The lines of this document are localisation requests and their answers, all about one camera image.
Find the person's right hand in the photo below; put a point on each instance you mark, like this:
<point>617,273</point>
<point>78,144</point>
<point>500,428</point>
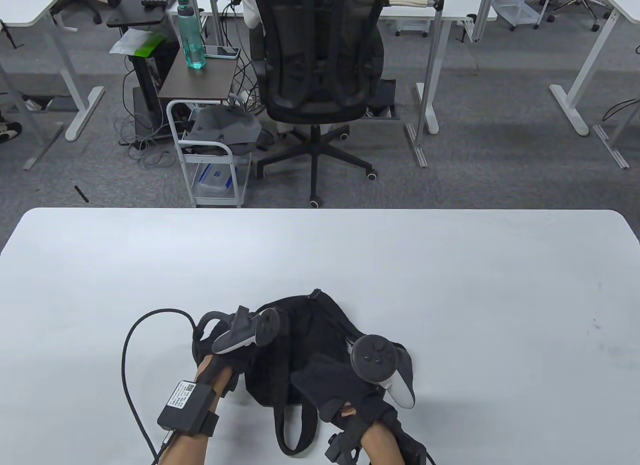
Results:
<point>330,380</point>

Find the person's left hand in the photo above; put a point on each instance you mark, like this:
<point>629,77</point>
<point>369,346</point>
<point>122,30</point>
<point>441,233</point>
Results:
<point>230,357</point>

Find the person's left forearm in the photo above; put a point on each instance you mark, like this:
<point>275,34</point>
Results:
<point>200,450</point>

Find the person's right forearm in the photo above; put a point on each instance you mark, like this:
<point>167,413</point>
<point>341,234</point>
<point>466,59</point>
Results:
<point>382,445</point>

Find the grey white left hand controller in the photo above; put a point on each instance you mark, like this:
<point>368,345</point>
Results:
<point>245,332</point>

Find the grey white hand controller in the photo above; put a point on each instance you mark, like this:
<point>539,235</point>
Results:
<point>245,332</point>
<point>377,357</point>

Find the grey white right hand controller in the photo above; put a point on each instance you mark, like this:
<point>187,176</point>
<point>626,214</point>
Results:
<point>377,357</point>

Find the blue and white box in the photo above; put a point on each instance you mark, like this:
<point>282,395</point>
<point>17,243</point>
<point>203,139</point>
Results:
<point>215,177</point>

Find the white rolling cart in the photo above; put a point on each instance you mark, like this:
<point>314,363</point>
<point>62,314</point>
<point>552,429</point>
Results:
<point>205,143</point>

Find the black pen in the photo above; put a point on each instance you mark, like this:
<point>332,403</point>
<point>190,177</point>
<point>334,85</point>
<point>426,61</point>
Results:
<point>81,194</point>

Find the grey fabric bag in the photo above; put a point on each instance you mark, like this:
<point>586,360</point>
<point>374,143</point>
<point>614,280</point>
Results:
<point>225,127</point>

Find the white power strip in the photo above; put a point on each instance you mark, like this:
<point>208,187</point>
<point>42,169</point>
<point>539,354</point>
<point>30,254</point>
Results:
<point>245,94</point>

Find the small dark side table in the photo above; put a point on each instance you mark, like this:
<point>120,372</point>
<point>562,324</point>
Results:
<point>200,82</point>

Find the smartphone with light case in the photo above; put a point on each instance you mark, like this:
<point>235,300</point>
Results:
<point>220,51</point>

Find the black mesh office chair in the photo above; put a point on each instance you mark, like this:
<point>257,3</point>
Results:
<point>317,60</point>

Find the teal water bottle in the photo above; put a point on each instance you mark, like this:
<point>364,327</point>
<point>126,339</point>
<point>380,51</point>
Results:
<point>192,40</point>

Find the green packet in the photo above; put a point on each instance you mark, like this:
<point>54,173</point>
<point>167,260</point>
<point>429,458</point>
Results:
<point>150,44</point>

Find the white paper sheet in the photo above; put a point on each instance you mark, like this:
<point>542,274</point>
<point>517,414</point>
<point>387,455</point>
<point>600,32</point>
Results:
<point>125,42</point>

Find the black standing desk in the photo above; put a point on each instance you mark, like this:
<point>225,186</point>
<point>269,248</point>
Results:
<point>135,10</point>

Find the black swivel chair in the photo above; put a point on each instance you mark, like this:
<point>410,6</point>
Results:
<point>85,2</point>

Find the beige cloth roll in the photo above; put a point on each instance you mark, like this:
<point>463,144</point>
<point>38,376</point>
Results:
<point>407,1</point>

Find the long white desk aluminium legs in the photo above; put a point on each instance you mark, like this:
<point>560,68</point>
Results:
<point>450,7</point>

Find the white desk with rounded corner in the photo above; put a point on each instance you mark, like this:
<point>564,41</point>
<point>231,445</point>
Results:
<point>25,5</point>

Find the white desk with white leg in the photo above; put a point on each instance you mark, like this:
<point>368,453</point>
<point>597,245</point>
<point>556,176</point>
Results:
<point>600,40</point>

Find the black star-base chair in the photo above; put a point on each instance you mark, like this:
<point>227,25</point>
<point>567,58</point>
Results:
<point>582,2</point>

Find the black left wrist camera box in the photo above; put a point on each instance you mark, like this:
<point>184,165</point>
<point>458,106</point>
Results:
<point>187,407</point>

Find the aluminium frame foot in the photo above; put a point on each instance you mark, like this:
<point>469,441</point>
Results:
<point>612,147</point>
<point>42,145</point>

